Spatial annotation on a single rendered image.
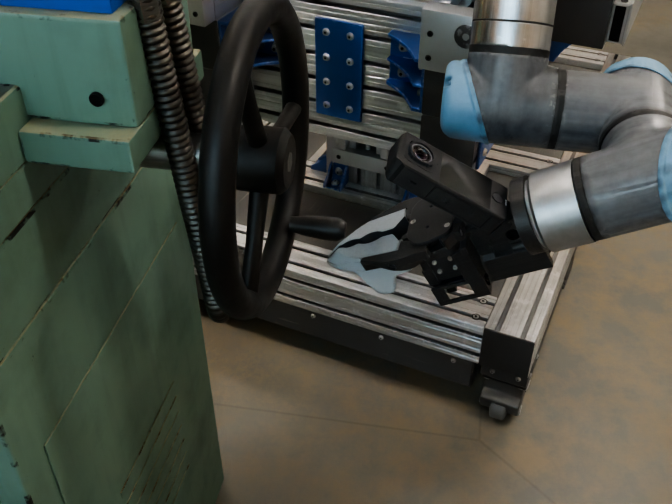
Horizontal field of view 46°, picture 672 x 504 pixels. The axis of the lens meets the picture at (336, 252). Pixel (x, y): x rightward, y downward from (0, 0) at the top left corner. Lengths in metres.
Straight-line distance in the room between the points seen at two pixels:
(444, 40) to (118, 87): 0.61
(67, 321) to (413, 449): 0.86
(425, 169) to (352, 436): 0.91
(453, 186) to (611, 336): 1.14
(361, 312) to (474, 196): 0.82
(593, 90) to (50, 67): 0.46
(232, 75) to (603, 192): 0.31
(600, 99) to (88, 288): 0.52
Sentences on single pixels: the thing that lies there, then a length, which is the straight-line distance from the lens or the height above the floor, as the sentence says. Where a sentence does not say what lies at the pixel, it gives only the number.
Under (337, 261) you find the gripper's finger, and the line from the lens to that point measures 0.78.
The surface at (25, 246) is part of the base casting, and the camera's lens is 0.71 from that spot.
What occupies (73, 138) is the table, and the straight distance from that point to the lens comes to 0.66.
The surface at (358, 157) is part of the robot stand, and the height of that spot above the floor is 0.36.
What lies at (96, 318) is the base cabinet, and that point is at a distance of 0.85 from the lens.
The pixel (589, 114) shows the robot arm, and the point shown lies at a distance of 0.76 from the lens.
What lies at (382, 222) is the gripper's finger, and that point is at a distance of 0.78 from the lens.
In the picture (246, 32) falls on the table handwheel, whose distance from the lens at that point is 0.62.
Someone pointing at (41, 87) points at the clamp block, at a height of 0.90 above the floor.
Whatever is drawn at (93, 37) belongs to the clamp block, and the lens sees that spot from 0.64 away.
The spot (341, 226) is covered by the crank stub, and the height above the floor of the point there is 0.71.
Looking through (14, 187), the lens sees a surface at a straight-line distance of 0.69.
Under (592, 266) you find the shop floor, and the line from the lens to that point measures 1.97.
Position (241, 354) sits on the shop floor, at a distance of 1.67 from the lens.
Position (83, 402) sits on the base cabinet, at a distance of 0.85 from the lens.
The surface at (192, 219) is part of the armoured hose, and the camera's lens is 0.74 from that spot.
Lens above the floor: 1.18
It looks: 38 degrees down
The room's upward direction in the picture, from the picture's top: straight up
